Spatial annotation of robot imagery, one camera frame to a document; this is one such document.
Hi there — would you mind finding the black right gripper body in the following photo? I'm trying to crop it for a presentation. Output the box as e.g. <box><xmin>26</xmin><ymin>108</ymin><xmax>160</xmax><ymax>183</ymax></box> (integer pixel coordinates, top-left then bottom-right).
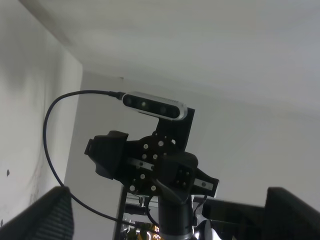
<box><xmin>121</xmin><ymin>108</ymin><xmax>219</xmax><ymax>200</ymax></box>

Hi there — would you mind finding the black right camera cable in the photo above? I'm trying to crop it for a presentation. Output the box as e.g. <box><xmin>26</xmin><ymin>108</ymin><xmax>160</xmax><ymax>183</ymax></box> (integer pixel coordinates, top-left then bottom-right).
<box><xmin>42</xmin><ymin>89</ymin><xmax>161</xmax><ymax>228</ymax></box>

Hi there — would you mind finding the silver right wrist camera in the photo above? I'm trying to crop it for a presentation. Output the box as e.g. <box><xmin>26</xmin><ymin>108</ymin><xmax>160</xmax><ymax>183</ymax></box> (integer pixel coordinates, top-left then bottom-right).
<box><xmin>121</xmin><ymin>91</ymin><xmax>188</xmax><ymax>121</ymax></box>

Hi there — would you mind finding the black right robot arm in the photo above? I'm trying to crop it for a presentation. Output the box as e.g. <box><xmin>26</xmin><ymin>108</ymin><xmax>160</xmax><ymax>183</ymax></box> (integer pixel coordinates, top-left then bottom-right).
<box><xmin>84</xmin><ymin>108</ymin><xmax>219</xmax><ymax>240</ymax></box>

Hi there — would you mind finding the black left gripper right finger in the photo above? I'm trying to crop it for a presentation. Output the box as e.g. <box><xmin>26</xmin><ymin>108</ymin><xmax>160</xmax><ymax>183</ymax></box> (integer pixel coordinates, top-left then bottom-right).
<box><xmin>202</xmin><ymin>187</ymin><xmax>320</xmax><ymax>240</ymax></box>

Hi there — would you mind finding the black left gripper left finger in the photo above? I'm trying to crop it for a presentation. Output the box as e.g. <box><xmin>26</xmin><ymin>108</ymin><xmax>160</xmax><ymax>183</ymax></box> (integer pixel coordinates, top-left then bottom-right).
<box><xmin>0</xmin><ymin>186</ymin><xmax>75</xmax><ymax>240</ymax></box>

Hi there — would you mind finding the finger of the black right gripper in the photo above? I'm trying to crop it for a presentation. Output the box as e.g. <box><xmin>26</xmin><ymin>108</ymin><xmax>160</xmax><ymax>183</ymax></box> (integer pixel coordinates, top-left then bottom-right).
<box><xmin>154</xmin><ymin>151</ymin><xmax>198</xmax><ymax>193</ymax></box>
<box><xmin>84</xmin><ymin>130</ymin><xmax>129</xmax><ymax>180</ymax></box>

